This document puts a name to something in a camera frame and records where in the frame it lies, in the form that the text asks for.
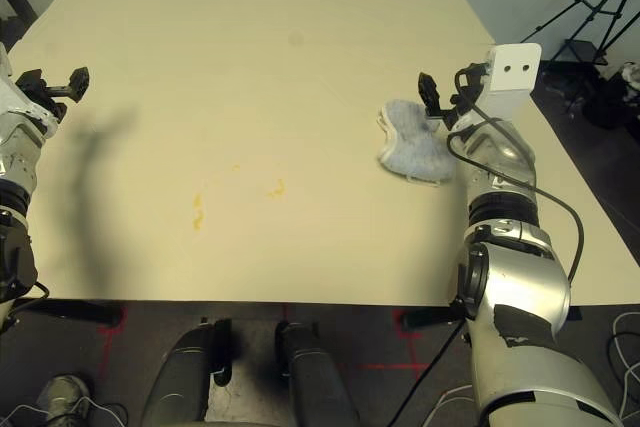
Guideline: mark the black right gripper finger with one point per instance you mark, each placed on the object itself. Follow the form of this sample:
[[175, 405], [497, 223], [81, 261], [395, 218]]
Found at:
[[429, 92], [462, 99]]

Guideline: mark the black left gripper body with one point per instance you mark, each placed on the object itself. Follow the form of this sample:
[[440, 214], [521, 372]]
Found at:
[[56, 107]]

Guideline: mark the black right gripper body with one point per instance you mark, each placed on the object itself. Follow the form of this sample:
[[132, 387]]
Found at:
[[462, 119]]

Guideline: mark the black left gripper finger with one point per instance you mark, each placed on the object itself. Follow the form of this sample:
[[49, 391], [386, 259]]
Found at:
[[78, 83], [31, 81]]

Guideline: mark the light blue fluffy rag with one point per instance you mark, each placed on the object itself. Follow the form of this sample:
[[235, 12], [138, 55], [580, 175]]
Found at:
[[415, 147]]

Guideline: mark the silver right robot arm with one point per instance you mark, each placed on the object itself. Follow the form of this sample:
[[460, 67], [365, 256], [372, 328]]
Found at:
[[505, 157]]

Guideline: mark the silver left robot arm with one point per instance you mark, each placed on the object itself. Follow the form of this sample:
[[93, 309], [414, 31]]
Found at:
[[17, 157]]

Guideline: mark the black bag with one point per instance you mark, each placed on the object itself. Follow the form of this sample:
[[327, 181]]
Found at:
[[607, 107]]

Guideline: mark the white crumpled object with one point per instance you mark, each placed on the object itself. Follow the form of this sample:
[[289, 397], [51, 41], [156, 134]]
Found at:
[[631, 73]]

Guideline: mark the yellowish liquid spill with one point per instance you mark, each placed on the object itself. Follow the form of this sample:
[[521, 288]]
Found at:
[[277, 188], [198, 212]]

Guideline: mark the black table foot bar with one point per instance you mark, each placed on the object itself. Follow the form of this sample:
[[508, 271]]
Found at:
[[435, 318], [70, 312]]

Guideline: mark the grey bystander sneaker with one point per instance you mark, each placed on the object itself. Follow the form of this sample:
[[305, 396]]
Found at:
[[62, 394]]

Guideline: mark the dark grey robot right leg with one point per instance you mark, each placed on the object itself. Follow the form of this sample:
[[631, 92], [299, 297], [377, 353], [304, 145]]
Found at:
[[315, 372]]

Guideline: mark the dark grey robot leg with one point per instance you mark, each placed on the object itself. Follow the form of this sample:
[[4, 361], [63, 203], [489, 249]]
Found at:
[[182, 372], [315, 372]]

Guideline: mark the dark grey robot left leg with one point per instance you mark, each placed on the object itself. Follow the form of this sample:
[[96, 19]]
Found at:
[[182, 372]]

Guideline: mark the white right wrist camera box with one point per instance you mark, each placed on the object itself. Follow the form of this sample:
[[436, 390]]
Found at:
[[512, 72]]

